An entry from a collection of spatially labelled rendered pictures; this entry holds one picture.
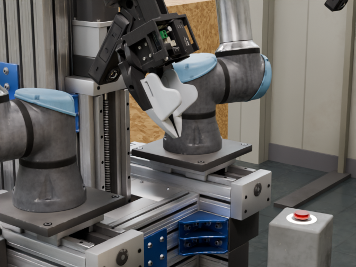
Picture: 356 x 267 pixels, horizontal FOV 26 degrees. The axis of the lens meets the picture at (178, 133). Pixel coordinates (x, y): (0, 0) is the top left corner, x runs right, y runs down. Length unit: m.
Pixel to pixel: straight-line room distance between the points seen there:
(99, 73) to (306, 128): 4.17
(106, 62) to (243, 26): 0.93
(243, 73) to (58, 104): 0.60
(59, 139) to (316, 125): 3.76
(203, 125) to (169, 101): 0.88
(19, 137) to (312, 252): 0.70
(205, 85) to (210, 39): 1.70
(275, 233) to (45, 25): 0.69
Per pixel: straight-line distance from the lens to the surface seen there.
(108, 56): 1.07
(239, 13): 1.96
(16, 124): 1.47
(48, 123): 1.50
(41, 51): 1.73
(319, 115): 5.14
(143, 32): 1.01
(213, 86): 1.89
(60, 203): 1.54
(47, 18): 1.72
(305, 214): 1.79
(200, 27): 3.50
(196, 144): 1.89
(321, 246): 1.78
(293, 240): 1.77
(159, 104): 1.03
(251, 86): 1.95
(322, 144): 5.18
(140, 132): 3.48
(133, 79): 1.02
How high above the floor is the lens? 1.59
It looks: 15 degrees down
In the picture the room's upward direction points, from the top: straight up
